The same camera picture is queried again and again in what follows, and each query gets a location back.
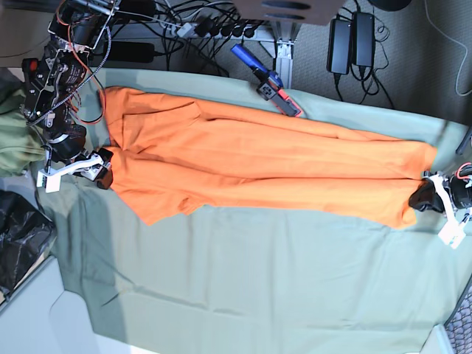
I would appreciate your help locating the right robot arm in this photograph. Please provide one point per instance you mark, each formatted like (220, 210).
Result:
(52, 93)

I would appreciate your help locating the blue handled clamp on table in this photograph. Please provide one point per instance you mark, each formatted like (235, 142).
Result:
(270, 87)

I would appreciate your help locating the right black power brick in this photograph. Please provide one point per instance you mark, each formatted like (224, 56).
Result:
(363, 39)

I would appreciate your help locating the left black power brick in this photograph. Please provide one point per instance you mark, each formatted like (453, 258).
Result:
(338, 56)

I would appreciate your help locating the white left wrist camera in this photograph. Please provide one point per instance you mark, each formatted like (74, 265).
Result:
(452, 233)

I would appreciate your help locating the olive green garment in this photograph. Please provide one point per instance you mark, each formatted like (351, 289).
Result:
(20, 145)

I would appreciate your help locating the white power strip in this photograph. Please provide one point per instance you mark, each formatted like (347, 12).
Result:
(238, 30)

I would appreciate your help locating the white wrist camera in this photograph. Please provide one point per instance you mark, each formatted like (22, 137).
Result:
(452, 233)
(50, 182)

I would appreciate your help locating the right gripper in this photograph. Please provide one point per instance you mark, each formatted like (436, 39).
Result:
(68, 149)

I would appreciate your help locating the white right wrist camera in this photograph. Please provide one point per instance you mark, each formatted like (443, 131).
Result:
(50, 182)

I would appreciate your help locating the black plastic bag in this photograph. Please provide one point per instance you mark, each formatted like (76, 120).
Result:
(25, 234)

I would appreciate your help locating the aluminium frame post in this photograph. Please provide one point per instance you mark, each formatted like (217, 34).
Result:
(285, 34)

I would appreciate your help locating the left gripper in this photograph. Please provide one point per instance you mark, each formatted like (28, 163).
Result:
(441, 191)

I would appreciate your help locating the orange T-shirt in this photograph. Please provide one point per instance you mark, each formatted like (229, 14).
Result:
(172, 155)

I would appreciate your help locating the black power brick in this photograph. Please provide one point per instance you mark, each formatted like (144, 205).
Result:
(363, 39)
(338, 56)

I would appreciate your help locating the green table cloth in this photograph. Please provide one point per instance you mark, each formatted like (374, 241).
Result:
(233, 280)

